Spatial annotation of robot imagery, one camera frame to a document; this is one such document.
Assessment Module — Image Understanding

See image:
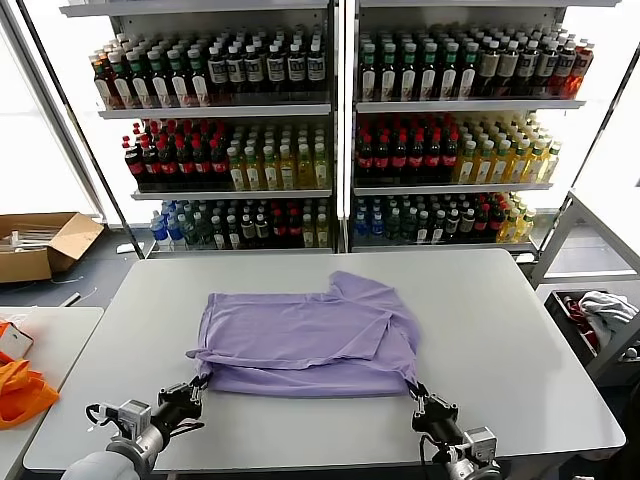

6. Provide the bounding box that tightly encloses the purple t-shirt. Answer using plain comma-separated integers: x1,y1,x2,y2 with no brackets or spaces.
185,269,424,399

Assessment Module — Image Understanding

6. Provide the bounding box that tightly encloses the black plastic crate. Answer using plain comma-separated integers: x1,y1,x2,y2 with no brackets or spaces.
542,288,640,389

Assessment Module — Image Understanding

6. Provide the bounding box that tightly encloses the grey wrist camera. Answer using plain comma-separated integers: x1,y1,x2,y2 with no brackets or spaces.
462,425,500,460
116,398,152,432

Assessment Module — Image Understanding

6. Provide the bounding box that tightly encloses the dark bottle beige label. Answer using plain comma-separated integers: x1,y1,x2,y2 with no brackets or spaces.
498,39,521,97
478,39,503,97

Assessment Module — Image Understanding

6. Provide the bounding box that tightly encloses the white grey crumpled cloth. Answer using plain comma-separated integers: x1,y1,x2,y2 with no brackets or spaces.
577,289,640,347

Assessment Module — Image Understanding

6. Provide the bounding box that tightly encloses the small white orange box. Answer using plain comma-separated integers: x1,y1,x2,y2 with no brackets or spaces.
0,321,35,361

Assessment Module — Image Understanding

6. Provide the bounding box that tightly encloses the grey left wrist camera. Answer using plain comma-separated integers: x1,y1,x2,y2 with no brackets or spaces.
116,398,152,432

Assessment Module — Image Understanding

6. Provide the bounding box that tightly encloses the white sticks bundle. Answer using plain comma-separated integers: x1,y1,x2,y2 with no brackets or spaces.
0,225,61,254

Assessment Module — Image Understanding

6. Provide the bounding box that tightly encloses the grey metal shelf rack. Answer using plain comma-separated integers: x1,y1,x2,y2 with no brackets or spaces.
58,0,346,259
344,0,589,254

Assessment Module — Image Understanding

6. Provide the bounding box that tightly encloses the thin black left camera cable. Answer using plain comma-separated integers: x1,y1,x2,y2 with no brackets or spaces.
84,402,121,432

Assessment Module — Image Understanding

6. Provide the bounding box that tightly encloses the orange cloth bag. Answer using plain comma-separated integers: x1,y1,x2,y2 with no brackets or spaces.
0,357,61,430

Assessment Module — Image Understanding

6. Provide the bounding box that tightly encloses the red patterned cloth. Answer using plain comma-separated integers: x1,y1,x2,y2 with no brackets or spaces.
562,294,601,354

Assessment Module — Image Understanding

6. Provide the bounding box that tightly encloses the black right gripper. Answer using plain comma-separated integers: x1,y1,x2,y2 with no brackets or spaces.
408,383,464,449

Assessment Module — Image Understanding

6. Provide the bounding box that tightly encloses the brown cardboard box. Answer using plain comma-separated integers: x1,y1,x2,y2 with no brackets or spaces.
0,212,105,285

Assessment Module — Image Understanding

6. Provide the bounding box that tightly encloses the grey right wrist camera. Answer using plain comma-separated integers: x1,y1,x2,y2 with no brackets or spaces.
462,425,500,460

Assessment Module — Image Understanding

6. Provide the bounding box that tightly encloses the cola bottle red cap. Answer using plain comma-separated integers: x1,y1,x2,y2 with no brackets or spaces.
356,133,375,181
176,138,196,185
441,132,460,181
474,203,491,243
287,208,303,249
271,208,288,249
141,139,162,185
159,139,179,185
209,138,230,184
489,202,505,243
193,138,213,185
389,133,409,181
406,132,426,181
123,141,146,185
423,132,443,181
373,133,392,181

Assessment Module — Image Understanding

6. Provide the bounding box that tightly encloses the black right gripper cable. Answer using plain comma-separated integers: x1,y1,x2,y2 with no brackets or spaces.
418,432,441,464

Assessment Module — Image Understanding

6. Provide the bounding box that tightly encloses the grey metal table frame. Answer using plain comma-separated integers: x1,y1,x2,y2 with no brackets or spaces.
527,188,640,281

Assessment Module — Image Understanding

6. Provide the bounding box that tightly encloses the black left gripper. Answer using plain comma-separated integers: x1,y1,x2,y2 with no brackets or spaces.
152,377,211,441

